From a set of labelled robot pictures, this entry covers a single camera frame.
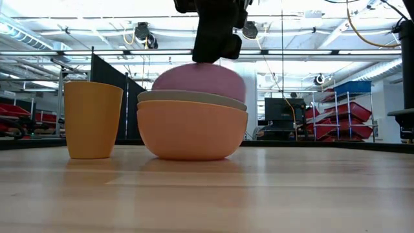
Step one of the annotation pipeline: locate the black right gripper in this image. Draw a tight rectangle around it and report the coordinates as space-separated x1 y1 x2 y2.
173 0 254 64

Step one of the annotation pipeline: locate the light pink bowl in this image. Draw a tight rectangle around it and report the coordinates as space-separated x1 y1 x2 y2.
151 62 246 104

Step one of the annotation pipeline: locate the grey bowl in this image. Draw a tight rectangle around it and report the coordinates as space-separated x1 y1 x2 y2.
137 89 248 113

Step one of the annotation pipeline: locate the metal shelf rack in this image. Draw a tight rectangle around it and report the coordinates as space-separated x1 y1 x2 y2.
312 91 378 143

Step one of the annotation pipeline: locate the black screen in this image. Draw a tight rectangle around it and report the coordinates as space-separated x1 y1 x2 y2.
264 97 307 122

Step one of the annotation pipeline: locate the orange bowl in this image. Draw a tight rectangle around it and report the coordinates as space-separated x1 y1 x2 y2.
136 100 249 162

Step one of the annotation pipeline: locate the black room partition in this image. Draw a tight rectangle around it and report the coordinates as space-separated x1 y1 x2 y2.
90 53 147 140

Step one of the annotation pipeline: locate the red storage bin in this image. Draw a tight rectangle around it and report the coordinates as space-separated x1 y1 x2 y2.
305 118 334 140
329 124 373 140
324 102 372 122
0 103 32 118

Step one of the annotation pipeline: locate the blue storage bin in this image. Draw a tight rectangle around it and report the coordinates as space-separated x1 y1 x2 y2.
332 80 372 96

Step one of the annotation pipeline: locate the yellow cup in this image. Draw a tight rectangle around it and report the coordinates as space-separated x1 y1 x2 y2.
63 81 124 160

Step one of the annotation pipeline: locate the yellow cable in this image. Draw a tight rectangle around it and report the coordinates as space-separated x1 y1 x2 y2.
345 0 402 49

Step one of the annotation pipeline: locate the black aluminium table frame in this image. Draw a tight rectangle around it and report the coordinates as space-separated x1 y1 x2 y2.
0 138 414 155

